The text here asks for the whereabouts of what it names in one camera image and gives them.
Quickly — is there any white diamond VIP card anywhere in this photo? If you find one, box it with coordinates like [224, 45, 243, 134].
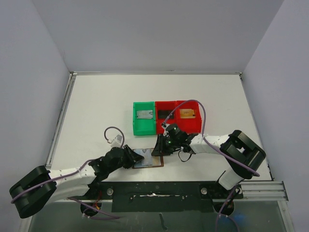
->
[133, 148, 154, 168]

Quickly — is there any brown leather card holder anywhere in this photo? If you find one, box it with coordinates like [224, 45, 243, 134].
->
[132, 148, 164, 169]

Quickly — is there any red plastic bin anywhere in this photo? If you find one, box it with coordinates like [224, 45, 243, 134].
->
[176, 101, 202, 134]
[154, 101, 178, 136]

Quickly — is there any green plastic bin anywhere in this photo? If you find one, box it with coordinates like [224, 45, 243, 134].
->
[133, 101, 156, 136]

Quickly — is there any silver credit card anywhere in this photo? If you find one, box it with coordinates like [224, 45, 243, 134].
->
[136, 110, 153, 119]

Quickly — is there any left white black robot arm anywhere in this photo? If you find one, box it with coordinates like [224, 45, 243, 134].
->
[9, 145, 144, 218]

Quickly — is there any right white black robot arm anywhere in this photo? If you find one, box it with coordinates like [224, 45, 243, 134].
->
[151, 130, 266, 198]

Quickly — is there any black credit card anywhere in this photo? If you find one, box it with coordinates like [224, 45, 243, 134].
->
[157, 110, 172, 120]

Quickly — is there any gold credit card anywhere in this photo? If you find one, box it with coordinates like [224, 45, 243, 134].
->
[180, 109, 196, 119]

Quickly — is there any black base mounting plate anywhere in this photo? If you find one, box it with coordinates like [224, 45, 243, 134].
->
[70, 180, 244, 213]

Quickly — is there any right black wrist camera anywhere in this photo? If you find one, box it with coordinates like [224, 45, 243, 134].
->
[164, 123, 182, 140]

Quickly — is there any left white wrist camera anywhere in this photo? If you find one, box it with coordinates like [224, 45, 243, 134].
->
[107, 134, 123, 148]

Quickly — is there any aluminium frame rail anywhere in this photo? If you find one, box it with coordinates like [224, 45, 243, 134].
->
[58, 181, 288, 201]

